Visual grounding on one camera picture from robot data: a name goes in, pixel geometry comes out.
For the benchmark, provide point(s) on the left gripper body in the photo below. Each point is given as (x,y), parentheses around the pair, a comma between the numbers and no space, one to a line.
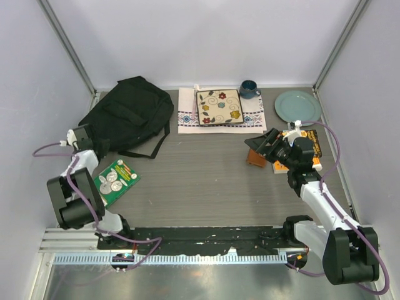
(104,145)

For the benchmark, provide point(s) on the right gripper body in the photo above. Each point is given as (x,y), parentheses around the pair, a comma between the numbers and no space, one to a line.
(281,152)

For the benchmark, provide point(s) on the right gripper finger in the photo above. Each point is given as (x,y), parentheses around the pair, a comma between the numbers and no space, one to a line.
(271,140)
(259,144)

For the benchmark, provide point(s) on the green coin collecting book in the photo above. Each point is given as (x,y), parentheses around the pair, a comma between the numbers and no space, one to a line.
(114,181)

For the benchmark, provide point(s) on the black student backpack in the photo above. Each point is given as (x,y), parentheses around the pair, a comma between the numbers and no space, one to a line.
(133,112)

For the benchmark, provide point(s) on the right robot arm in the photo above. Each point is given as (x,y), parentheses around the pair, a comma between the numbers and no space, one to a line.
(346,249)

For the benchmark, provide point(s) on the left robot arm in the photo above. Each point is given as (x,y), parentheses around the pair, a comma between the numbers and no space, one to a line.
(75,198)

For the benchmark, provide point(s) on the brown leather wallet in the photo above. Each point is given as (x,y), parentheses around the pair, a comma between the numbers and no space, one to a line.
(256,159)

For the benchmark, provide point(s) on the orange paperback book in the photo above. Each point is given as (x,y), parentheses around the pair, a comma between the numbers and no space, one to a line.
(279,168)

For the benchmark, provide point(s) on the colourful treehouse storey book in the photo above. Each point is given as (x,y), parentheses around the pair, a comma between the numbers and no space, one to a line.
(314,143)

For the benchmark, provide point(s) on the round teal plate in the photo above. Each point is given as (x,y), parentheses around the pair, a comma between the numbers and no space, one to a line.
(291,106)

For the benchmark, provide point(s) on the square floral ceramic plate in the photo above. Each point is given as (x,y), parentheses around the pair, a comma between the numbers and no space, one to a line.
(219,107)

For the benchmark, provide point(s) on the dark blue ceramic mug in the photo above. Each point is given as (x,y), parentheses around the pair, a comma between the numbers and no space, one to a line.
(249,89)

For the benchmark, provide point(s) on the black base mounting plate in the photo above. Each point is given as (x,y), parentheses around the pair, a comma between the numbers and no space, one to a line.
(214,241)

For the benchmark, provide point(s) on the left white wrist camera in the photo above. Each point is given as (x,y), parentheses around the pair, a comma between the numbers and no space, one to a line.
(71,138)

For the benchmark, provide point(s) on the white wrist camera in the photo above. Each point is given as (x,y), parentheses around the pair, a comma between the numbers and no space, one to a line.
(294,131)
(71,138)

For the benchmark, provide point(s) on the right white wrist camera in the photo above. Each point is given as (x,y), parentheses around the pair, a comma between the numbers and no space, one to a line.
(294,131)

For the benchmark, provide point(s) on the slotted cable duct rail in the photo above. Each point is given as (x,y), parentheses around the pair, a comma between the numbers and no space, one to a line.
(113,258)

